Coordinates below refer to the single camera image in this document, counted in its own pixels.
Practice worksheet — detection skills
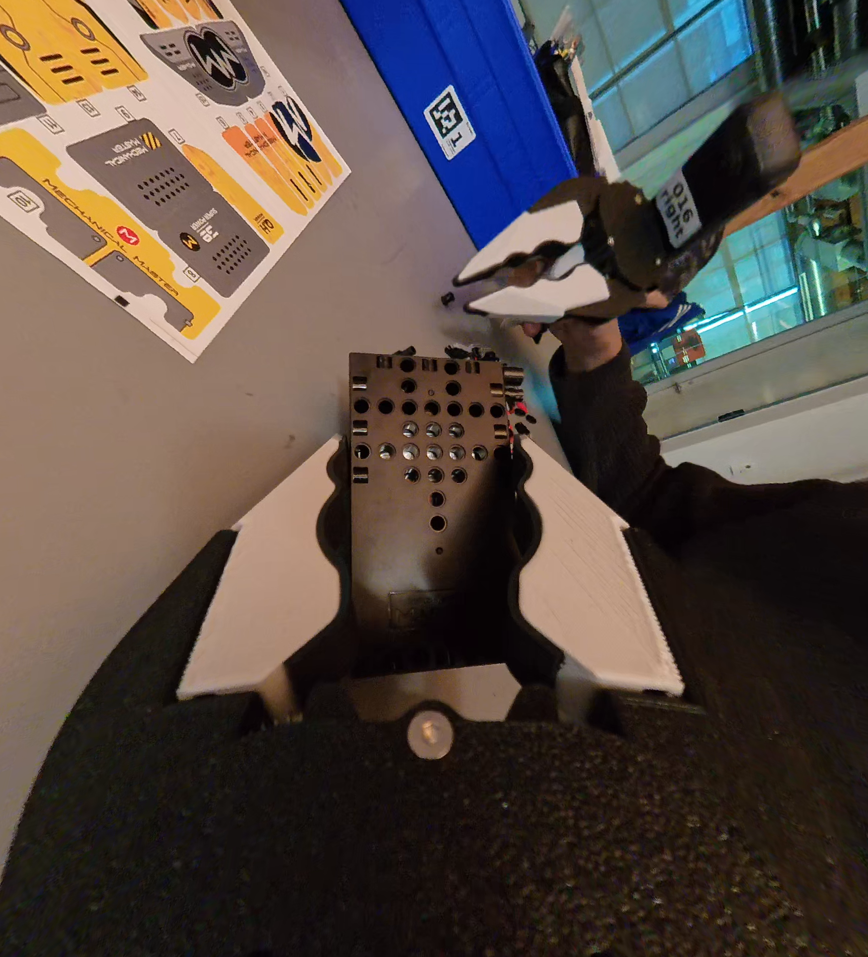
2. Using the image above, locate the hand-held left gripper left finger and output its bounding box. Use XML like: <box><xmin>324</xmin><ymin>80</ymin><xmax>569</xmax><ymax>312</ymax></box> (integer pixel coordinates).
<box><xmin>177</xmin><ymin>436</ymin><xmax>351</xmax><ymax>725</ymax></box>

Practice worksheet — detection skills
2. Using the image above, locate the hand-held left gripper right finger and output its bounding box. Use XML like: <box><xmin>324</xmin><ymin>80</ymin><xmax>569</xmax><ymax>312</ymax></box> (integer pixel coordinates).
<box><xmin>510</xmin><ymin>436</ymin><xmax>685</xmax><ymax>726</ymax></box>

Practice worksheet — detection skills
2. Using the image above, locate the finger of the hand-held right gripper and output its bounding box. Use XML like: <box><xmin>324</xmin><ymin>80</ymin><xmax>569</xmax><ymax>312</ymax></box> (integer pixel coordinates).
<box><xmin>466</xmin><ymin>247</ymin><xmax>611</xmax><ymax>324</ymax></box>
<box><xmin>454</xmin><ymin>200</ymin><xmax>589</xmax><ymax>288</ymax></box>

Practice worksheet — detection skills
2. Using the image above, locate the black perforated plastic block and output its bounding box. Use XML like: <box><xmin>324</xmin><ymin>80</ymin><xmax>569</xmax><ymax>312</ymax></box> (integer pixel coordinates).
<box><xmin>347</xmin><ymin>350</ymin><xmax>528</xmax><ymax>681</ymax></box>

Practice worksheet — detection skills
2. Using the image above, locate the person's right forearm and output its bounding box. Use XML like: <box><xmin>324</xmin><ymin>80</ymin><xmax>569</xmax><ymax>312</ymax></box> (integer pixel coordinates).
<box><xmin>549</xmin><ymin>340</ymin><xmax>868</xmax><ymax>659</ymax></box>

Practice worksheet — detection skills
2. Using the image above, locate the person's right hand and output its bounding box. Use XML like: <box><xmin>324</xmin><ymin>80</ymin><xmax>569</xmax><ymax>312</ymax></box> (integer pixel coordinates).
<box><xmin>522</xmin><ymin>293</ymin><xmax>668</xmax><ymax>372</ymax></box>

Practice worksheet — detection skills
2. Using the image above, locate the blue striped cloth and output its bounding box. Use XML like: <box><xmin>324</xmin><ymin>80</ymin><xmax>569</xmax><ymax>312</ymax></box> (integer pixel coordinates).
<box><xmin>619</xmin><ymin>292</ymin><xmax>707</xmax><ymax>346</ymax></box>

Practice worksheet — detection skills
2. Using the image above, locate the black white marker tag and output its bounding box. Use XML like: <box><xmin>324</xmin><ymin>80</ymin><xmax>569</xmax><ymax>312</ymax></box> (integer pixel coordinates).
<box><xmin>424</xmin><ymin>86</ymin><xmax>476</xmax><ymax>160</ymax></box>

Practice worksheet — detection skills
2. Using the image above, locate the blue panel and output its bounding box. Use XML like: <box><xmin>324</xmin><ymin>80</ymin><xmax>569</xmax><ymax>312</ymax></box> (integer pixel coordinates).
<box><xmin>340</xmin><ymin>0</ymin><xmax>580</xmax><ymax>251</ymax></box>

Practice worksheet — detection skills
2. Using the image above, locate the wooden beam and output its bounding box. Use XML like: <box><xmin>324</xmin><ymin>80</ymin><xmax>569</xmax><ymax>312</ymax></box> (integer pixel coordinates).
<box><xmin>725</xmin><ymin>90</ymin><xmax>868</xmax><ymax>236</ymax></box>

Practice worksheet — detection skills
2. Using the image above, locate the yellow grey sticker sheet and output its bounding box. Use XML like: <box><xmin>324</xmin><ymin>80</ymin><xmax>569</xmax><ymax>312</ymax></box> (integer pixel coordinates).
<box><xmin>0</xmin><ymin>0</ymin><xmax>352</xmax><ymax>363</ymax></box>

